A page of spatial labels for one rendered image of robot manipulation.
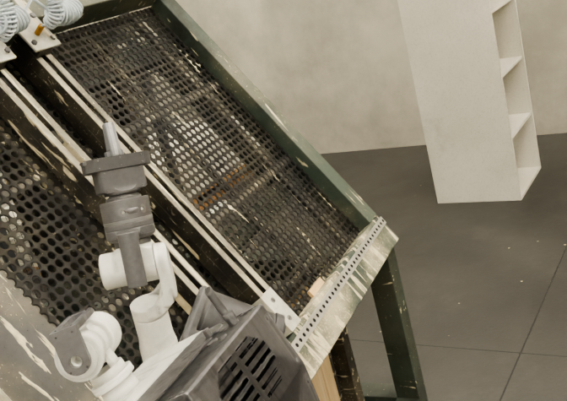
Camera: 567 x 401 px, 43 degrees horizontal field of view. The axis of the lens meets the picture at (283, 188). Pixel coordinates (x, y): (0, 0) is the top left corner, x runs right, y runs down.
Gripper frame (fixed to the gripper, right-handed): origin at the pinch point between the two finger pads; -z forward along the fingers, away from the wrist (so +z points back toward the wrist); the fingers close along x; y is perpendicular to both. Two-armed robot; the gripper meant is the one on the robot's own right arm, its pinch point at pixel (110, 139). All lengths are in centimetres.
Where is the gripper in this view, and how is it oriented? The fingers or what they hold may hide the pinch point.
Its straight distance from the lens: 132.5
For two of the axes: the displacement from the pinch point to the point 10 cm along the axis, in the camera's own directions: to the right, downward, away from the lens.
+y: -4.7, 0.8, 8.8
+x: -8.6, 1.8, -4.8
